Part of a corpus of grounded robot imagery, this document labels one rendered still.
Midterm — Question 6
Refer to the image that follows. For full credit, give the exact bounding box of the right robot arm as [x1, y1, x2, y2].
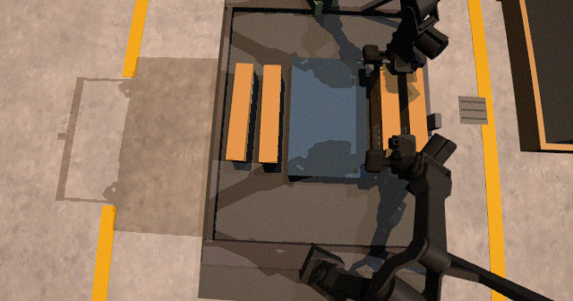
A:
[388, 0, 449, 76]

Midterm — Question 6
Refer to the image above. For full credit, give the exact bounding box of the orange cardboard box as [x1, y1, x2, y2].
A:
[398, 68, 428, 152]
[226, 63, 256, 162]
[370, 63, 400, 159]
[259, 64, 282, 164]

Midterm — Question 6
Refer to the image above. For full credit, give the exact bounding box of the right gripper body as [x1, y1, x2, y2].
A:
[362, 32, 427, 68]

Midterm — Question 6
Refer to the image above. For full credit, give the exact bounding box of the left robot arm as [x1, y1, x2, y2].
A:
[308, 133, 457, 301]

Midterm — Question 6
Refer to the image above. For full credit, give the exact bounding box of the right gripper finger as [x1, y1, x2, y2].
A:
[373, 62, 383, 75]

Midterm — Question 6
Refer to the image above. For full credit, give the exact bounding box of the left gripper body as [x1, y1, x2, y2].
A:
[364, 150, 415, 179]

